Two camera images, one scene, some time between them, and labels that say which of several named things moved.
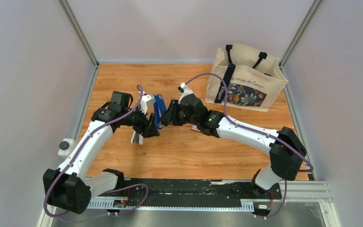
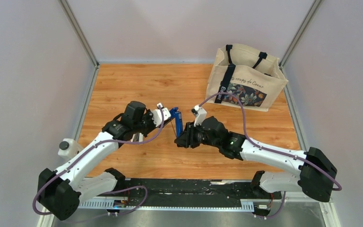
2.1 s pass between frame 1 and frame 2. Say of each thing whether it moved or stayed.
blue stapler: moved
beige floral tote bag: stayed
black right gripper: moved
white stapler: stayed
